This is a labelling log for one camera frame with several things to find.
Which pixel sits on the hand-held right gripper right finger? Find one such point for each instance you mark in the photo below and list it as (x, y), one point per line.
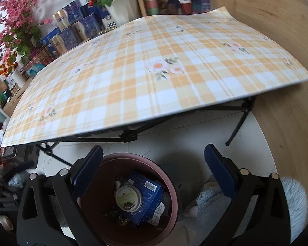
(219, 171)

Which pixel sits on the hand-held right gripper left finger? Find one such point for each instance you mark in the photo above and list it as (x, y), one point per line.
(88, 174)

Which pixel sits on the brown round trash bin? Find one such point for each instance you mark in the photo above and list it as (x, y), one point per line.
(107, 164)

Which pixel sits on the gold foil wrapper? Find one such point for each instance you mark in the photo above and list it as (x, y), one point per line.
(118, 216)

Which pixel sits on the blue cardboard box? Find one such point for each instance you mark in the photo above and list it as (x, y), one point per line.
(154, 197)

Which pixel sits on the round cup lid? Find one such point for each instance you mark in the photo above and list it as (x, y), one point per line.
(128, 197)

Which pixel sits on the white printed plastic wrapper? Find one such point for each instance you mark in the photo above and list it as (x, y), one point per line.
(156, 214)

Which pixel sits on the yellow plaid floral tablecloth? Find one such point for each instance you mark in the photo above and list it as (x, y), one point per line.
(143, 87)

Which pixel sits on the brown box teal picture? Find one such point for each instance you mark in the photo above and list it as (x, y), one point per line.
(37, 68)

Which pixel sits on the artificial orange flowers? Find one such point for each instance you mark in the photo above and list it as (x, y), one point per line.
(7, 65)

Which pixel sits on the gold and blue patterned box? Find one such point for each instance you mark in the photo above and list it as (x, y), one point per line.
(69, 12)
(88, 27)
(65, 39)

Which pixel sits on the blue box white lettering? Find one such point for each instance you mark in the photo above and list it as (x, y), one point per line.
(47, 38)

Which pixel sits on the golden scalloped metal tray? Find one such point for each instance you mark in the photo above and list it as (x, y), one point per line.
(105, 31)

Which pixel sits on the blue box white label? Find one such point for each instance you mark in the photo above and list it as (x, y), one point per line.
(109, 18)

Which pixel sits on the white flower pot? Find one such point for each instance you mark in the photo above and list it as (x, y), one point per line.
(120, 10)

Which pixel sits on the purple printed box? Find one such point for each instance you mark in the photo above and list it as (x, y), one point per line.
(201, 5)

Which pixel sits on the red paper cup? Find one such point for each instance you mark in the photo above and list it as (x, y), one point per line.
(186, 6)

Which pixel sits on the artificial pink blossom tree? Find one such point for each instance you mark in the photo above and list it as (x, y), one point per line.
(18, 12)

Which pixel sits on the black folding table frame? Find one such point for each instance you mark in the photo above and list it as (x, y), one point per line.
(236, 128)

